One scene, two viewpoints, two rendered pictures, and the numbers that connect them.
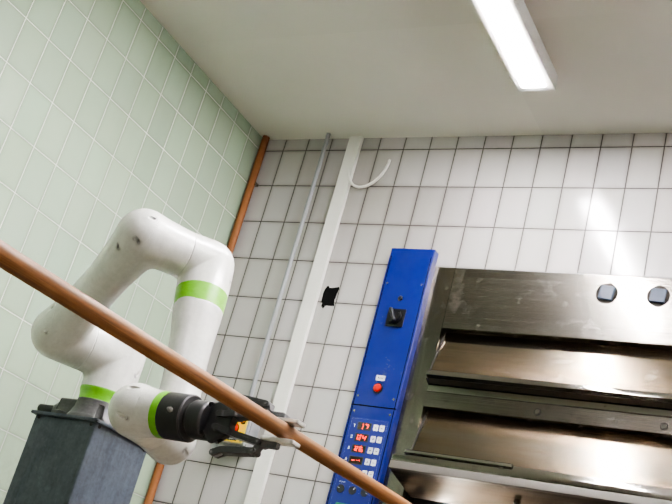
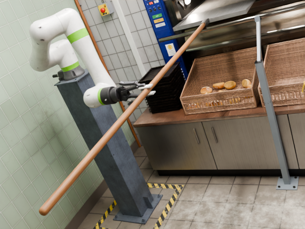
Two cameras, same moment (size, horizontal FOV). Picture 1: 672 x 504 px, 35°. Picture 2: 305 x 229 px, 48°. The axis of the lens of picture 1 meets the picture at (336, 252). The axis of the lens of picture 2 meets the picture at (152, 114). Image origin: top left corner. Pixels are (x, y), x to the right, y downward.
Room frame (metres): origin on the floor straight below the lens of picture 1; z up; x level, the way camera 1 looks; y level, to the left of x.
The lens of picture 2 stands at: (0.36, -0.06, 1.71)
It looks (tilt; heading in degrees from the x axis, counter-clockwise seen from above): 23 degrees down; 3
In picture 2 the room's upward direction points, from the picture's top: 22 degrees counter-clockwise
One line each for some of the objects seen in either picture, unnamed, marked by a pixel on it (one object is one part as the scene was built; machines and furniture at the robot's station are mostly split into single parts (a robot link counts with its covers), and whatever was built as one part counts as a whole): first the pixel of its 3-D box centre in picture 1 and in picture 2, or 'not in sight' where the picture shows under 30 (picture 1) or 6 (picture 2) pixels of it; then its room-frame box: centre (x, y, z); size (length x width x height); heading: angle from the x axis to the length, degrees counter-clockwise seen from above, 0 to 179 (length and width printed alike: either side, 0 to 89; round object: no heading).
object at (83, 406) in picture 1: (81, 414); (67, 72); (2.67, 0.50, 1.23); 0.26 x 0.15 x 0.06; 55
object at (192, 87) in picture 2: not in sight; (222, 80); (2.80, -0.52, 0.72); 0.56 x 0.49 x 0.28; 58
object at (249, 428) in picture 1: (239, 431); (105, 8); (3.46, 0.14, 1.46); 0.10 x 0.07 x 0.10; 58
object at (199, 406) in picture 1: (213, 421); (121, 93); (2.02, 0.14, 1.17); 0.09 x 0.07 x 0.08; 57
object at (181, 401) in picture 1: (183, 418); (110, 95); (2.06, 0.20, 1.17); 0.12 x 0.06 x 0.09; 147
